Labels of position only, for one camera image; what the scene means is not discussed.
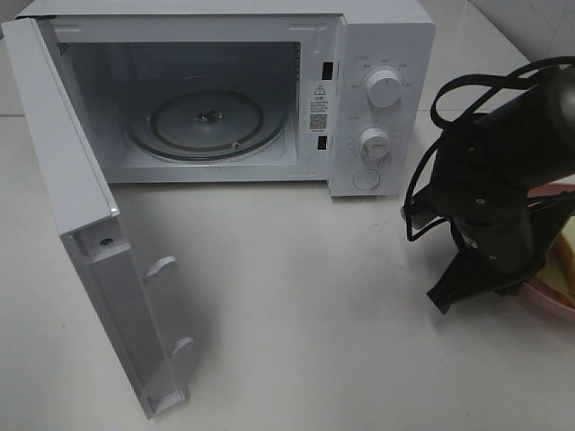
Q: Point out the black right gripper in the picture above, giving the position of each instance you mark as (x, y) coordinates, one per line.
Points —
(501, 234)

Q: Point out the sandwich with lettuce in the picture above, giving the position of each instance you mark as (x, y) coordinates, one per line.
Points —
(557, 275)

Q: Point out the pink round plate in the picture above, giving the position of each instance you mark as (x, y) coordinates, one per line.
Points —
(533, 293)

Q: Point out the round white door button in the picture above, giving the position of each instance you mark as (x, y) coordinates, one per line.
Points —
(366, 179)

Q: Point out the white timer knob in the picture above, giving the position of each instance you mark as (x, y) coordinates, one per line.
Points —
(374, 144)

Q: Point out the white microwave door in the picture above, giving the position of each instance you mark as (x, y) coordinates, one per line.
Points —
(87, 215)

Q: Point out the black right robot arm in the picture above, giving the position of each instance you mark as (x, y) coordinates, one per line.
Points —
(524, 121)

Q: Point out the upper white power knob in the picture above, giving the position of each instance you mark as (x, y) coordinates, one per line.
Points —
(384, 86)

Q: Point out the white microwave oven body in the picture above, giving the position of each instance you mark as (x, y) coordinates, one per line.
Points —
(315, 55)

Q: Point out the glass microwave turntable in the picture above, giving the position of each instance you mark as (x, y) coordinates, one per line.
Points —
(206, 125)

